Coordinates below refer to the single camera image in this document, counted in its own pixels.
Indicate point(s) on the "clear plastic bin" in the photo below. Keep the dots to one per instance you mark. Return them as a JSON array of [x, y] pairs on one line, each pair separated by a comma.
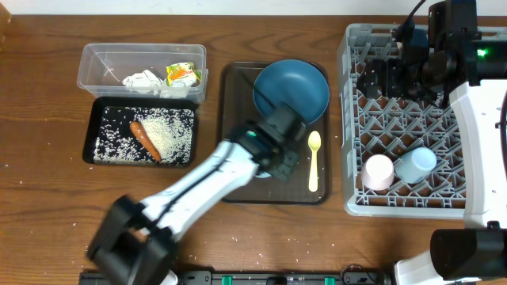
[[103, 67]]

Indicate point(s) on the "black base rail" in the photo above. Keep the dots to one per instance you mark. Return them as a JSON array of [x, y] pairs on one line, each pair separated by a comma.
[[347, 278]]

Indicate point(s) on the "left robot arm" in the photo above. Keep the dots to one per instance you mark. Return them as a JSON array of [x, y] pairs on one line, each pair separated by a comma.
[[137, 242]]

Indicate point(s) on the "white tissue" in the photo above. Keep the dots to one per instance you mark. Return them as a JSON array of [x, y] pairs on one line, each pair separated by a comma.
[[171, 92]]

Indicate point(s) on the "dark brown serving tray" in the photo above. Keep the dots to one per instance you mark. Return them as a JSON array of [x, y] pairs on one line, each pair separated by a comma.
[[237, 106]]

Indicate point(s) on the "pink cup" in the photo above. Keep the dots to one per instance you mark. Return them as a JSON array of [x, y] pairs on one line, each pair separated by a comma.
[[377, 172]]

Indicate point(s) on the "light blue rice bowl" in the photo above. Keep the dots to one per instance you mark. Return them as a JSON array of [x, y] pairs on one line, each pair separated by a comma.
[[262, 175]]

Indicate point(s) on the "grey dishwasher rack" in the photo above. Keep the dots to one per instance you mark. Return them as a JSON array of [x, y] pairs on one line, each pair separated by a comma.
[[396, 126]]

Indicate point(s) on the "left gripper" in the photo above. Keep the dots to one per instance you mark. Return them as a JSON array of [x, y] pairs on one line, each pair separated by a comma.
[[288, 165]]

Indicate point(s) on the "orange carrot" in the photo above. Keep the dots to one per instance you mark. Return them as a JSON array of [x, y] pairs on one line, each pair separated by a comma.
[[141, 135]]

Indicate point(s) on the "black waste tray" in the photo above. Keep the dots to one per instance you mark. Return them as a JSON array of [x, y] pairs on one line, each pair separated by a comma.
[[103, 102]]

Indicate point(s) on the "blue cup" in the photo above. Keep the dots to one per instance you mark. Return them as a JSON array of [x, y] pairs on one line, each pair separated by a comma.
[[414, 166]]

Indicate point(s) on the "white rice pile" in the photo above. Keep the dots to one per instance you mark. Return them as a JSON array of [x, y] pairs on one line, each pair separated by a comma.
[[170, 130]]

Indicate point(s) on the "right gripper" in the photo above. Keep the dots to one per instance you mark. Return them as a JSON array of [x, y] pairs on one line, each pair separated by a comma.
[[372, 77]]

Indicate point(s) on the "green yellow snack wrapper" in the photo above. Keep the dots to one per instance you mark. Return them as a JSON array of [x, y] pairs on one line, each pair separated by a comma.
[[182, 75]]

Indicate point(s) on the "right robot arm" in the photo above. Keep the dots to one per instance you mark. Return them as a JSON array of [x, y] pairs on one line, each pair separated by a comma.
[[452, 60]]

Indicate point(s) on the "yellow plastic spoon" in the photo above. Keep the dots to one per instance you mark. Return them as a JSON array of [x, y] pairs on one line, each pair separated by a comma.
[[314, 143]]

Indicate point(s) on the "blue plate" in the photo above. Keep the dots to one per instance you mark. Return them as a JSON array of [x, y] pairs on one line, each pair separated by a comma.
[[298, 84]]

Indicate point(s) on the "white napkin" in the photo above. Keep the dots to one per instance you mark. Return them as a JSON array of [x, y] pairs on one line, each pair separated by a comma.
[[144, 82]]

